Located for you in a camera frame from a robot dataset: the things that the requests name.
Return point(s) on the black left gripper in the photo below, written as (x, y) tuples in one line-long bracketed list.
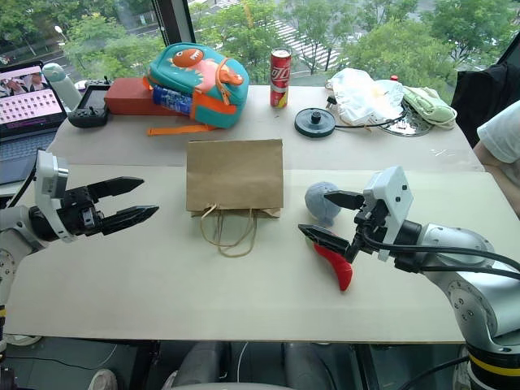
[(79, 211)]

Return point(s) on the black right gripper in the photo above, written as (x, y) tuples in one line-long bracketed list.
[(371, 221)]

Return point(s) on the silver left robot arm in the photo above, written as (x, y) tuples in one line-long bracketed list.
[(12, 237)]

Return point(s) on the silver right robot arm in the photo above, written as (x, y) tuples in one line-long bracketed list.
[(471, 292)]

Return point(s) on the brown paper bag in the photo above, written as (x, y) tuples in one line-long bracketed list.
[(235, 176)]

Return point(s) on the white plastic bag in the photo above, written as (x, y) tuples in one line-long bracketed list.
[(361, 95)]

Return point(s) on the light green cloth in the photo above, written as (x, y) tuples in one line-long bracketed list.
[(428, 107)]

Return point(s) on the light blue plush toy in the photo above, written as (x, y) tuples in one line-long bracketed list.
[(317, 203)]

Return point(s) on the red chili pepper toy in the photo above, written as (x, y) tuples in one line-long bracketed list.
[(343, 272)]

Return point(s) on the brown cardboard sheet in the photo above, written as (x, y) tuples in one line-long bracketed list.
[(357, 152)]

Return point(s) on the cream cardboard sheet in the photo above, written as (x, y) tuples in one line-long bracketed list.
[(162, 284)]

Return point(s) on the black round kettle base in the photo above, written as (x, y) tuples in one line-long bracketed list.
[(315, 124)]

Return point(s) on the black handheld controller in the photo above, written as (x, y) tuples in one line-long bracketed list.
[(90, 105)]

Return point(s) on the red rectangular box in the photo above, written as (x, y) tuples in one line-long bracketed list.
[(128, 95)]

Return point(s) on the silver round tray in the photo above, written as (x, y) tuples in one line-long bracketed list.
[(408, 129)]

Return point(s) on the white bottle pale green cap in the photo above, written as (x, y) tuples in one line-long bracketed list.
[(65, 87)]

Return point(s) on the open laptop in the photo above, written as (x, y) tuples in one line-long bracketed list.
[(24, 109)]

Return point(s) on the teal dinosaur backpack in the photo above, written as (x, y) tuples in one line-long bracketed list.
[(203, 77)]

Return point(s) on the red cola can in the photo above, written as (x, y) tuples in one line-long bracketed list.
[(280, 79)]

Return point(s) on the white shoe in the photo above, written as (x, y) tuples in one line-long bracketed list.
[(101, 380)]

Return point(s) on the grey rounded shape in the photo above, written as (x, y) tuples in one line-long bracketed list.
[(203, 365)]

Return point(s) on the person's arm white sleeve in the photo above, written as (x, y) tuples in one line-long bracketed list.
[(503, 138)]

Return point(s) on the black garment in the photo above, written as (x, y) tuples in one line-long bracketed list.
[(483, 93)]

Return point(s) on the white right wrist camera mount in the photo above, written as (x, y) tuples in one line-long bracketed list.
[(392, 195)]

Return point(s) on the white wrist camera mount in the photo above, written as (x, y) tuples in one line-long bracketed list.
[(392, 195), (49, 178)]

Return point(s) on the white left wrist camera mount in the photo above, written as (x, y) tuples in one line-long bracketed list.
[(49, 178)]

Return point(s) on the black window frame post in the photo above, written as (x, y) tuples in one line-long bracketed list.
[(172, 20)]

